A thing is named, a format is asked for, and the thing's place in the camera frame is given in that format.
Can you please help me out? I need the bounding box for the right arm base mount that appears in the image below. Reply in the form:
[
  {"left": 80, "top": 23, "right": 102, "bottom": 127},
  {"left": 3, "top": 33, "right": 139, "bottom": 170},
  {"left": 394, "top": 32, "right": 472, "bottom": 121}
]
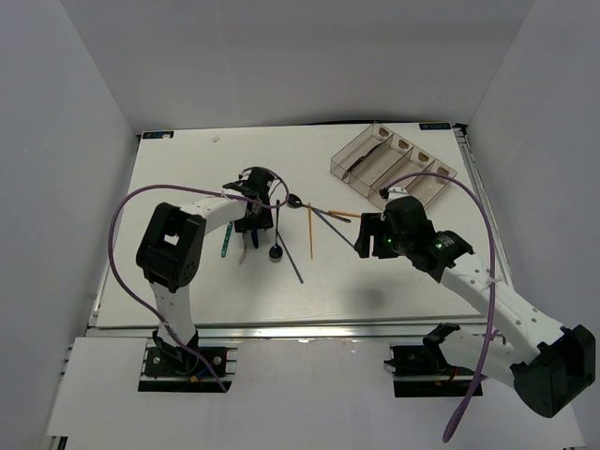
[{"left": 383, "top": 322, "right": 473, "bottom": 398}]

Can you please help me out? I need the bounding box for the green handled fork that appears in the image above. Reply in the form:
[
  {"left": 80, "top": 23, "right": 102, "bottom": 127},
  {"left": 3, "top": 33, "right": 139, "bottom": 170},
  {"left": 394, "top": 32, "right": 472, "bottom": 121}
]
[{"left": 220, "top": 222, "right": 233, "bottom": 259}]

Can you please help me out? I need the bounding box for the aluminium table edge rail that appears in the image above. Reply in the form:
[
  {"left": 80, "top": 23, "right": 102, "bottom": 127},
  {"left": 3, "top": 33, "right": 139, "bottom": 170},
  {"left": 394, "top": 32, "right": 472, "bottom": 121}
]
[{"left": 86, "top": 307, "right": 533, "bottom": 341}]

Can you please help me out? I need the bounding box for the black steak knife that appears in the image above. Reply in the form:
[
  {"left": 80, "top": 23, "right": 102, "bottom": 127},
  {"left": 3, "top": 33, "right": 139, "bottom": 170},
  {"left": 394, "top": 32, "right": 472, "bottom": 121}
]
[{"left": 341, "top": 142, "right": 385, "bottom": 182}]

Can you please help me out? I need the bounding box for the blue knife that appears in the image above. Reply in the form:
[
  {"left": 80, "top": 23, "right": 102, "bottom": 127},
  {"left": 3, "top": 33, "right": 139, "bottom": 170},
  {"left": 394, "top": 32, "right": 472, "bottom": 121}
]
[{"left": 250, "top": 229, "right": 260, "bottom": 249}]

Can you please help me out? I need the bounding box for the left blue corner marker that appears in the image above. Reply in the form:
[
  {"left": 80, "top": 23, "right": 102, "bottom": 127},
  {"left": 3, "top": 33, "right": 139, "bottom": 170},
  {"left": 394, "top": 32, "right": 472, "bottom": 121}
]
[{"left": 141, "top": 130, "right": 174, "bottom": 140}]

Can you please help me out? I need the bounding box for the right blue corner marker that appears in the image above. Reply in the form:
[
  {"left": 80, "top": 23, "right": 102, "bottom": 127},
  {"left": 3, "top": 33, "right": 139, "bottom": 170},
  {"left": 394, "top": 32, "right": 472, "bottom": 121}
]
[{"left": 418, "top": 122, "right": 452, "bottom": 131}]

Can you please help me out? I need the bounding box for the orange chopstick crosswise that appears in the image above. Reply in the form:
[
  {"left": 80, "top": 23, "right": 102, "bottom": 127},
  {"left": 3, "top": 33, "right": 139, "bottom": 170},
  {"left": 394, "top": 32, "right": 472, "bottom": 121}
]
[{"left": 328, "top": 210, "right": 361, "bottom": 218}]

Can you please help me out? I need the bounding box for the black spoon long handle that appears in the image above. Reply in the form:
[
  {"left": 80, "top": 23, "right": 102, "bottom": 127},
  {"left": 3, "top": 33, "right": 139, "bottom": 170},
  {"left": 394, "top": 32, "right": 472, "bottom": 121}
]
[{"left": 268, "top": 200, "right": 283, "bottom": 263}]

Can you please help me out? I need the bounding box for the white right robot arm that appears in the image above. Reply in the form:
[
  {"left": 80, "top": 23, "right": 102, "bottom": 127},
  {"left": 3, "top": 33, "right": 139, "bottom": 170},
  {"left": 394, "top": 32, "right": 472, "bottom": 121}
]
[{"left": 354, "top": 196, "right": 596, "bottom": 418}]

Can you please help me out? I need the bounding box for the blue corner marker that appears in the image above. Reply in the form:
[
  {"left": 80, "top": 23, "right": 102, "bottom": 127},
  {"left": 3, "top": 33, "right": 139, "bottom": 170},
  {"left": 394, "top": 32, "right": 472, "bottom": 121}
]
[
  {"left": 141, "top": 130, "right": 174, "bottom": 140},
  {"left": 418, "top": 122, "right": 452, "bottom": 131}
]

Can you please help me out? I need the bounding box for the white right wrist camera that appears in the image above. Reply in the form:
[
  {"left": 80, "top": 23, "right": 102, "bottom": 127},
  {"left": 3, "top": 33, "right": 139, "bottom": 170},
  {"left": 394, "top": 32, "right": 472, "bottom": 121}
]
[{"left": 379, "top": 186, "right": 409, "bottom": 202}]

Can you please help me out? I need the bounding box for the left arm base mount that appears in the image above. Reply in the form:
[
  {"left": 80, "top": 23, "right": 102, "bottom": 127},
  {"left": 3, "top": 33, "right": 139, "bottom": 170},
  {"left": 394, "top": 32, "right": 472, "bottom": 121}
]
[{"left": 138, "top": 331, "right": 237, "bottom": 394}]

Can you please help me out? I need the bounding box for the black spoon near tray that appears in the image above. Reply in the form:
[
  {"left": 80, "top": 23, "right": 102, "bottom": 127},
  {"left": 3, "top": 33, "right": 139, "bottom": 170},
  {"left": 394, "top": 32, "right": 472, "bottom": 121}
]
[{"left": 287, "top": 193, "right": 326, "bottom": 214}]

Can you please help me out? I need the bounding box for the blue chopstick lower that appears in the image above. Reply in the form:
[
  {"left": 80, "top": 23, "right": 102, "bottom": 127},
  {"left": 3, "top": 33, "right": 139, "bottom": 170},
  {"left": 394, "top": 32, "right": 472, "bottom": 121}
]
[{"left": 276, "top": 231, "right": 305, "bottom": 284}]

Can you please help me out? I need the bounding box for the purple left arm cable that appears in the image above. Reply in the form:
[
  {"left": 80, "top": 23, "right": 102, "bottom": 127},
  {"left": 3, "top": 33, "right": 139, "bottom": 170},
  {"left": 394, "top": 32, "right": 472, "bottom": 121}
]
[{"left": 107, "top": 168, "right": 291, "bottom": 393}]

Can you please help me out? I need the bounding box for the orange chopstick upright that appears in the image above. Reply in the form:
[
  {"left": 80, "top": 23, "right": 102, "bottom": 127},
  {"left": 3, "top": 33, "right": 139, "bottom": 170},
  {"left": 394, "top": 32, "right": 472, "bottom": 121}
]
[{"left": 307, "top": 207, "right": 314, "bottom": 260}]

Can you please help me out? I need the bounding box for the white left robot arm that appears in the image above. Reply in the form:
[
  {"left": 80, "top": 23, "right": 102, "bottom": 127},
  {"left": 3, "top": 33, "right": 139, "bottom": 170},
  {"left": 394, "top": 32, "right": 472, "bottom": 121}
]
[{"left": 136, "top": 168, "right": 276, "bottom": 374}]

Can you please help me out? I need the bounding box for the smoky clear divided organizer tray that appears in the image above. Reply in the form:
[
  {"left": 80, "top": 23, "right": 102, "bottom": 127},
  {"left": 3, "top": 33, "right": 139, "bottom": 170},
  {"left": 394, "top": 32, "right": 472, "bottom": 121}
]
[{"left": 330, "top": 122, "right": 458, "bottom": 209}]

